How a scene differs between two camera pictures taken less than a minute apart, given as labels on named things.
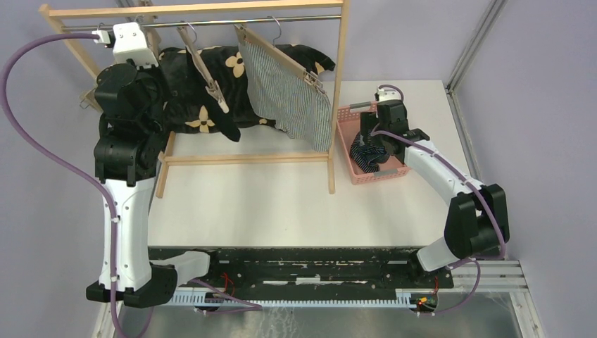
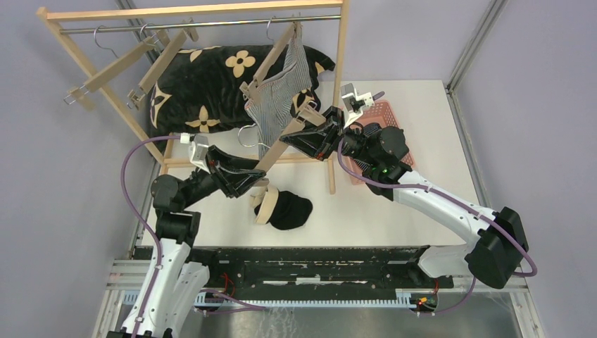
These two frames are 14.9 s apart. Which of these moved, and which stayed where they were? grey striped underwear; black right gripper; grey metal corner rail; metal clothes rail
Moved: black right gripper; grey striped underwear
Stayed: metal clothes rail; grey metal corner rail
